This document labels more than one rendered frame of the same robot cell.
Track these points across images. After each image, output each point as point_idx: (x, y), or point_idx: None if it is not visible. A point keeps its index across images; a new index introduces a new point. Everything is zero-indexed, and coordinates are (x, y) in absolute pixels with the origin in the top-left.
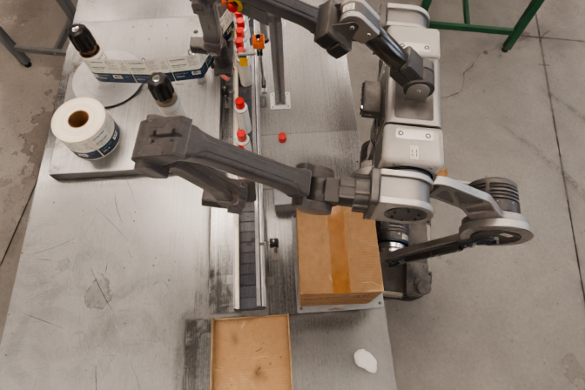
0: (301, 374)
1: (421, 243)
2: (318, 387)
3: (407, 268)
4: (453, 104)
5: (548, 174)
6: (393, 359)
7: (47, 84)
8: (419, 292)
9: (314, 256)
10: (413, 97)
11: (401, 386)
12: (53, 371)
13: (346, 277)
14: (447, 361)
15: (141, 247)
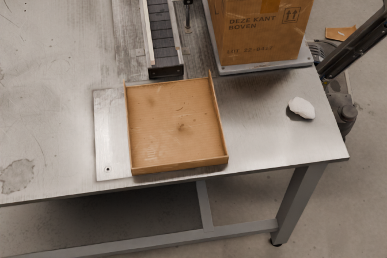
0: (231, 128)
1: (342, 42)
2: (251, 137)
3: (329, 99)
4: None
5: None
6: (323, 212)
7: None
8: (345, 116)
9: None
10: None
11: (338, 239)
12: None
13: None
14: (385, 209)
15: (35, 32)
